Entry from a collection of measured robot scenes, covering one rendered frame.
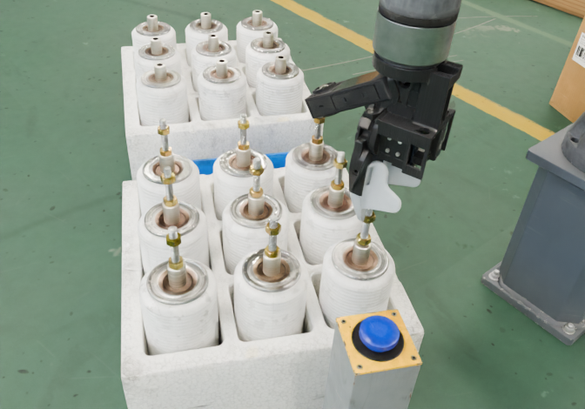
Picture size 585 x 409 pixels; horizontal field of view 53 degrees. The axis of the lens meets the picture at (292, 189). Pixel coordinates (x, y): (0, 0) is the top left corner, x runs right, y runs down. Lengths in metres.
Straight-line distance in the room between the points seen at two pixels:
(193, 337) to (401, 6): 0.46
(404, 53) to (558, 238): 0.55
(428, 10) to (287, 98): 0.67
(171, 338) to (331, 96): 0.35
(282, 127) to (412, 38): 0.65
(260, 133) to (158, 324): 0.55
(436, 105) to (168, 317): 0.39
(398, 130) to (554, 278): 0.54
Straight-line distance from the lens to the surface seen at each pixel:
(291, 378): 0.81
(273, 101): 1.19
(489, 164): 1.48
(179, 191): 0.90
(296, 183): 0.94
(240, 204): 0.85
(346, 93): 0.64
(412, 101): 0.62
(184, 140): 1.16
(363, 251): 0.76
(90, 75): 1.77
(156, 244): 0.81
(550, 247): 1.05
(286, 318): 0.76
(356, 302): 0.78
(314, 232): 0.85
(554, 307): 1.11
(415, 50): 0.57
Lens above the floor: 0.80
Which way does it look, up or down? 38 degrees down
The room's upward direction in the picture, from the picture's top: 4 degrees clockwise
